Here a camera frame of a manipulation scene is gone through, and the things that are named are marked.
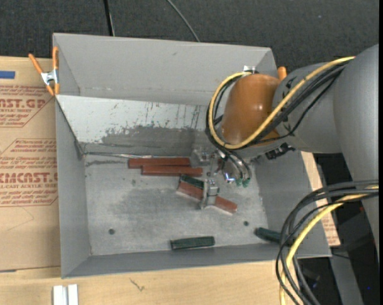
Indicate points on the brown cardboard board, red print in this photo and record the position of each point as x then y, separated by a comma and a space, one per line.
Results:
26, 170

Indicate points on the grey metal bin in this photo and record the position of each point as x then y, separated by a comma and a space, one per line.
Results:
153, 211

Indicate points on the dark green flat block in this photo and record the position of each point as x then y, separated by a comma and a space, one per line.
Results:
267, 234
192, 180
192, 242

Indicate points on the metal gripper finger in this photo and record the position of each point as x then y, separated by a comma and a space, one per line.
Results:
203, 157
212, 192

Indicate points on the red-brown flat block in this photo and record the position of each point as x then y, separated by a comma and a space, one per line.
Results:
172, 170
191, 190
159, 162

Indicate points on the black cylinder on white bracket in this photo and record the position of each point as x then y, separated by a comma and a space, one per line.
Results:
278, 152

